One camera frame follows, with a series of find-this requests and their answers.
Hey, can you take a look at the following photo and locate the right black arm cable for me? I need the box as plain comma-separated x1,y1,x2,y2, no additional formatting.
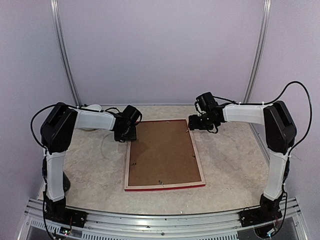
214,81,313,153

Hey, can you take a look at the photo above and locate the black cylindrical cup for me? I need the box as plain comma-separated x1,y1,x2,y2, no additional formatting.
62,172,71,193

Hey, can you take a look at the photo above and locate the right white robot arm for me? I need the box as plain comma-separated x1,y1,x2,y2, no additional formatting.
188,100,297,201

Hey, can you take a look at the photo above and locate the right aluminium post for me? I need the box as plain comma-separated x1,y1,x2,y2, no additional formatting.
242,0,272,103

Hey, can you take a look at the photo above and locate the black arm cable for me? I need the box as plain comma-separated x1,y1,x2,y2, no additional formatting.
214,81,313,153
29,104,58,151

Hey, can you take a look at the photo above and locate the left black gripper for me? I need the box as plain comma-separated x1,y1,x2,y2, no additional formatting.
114,126,137,142

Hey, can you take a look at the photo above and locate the orange white bowl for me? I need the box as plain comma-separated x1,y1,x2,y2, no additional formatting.
83,104,102,112

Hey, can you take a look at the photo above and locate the wooden red picture frame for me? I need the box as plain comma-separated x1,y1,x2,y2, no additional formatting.
124,118,206,193

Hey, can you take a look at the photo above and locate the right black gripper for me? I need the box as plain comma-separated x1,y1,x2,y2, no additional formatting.
188,112,217,130

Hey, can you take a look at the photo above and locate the brown cardboard backing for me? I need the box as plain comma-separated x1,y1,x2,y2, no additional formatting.
127,119,202,187

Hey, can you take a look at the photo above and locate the aluminium post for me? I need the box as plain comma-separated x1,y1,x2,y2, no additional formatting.
242,0,272,103
50,0,82,106

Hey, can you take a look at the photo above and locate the aluminium front rail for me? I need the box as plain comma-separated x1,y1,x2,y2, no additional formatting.
16,197,308,240

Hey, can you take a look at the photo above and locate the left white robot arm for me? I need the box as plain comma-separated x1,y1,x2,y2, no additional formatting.
40,102,142,202

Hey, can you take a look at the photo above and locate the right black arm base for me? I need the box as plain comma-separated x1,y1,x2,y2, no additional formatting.
239,193,284,228

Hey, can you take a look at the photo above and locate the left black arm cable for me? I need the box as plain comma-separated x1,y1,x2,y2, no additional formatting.
29,104,58,151

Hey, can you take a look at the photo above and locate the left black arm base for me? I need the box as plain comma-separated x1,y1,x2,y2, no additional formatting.
44,192,88,228

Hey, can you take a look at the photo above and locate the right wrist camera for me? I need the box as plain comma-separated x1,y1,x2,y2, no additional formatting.
194,92,219,115

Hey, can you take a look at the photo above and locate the left aluminium post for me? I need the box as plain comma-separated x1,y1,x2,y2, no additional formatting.
50,0,82,106

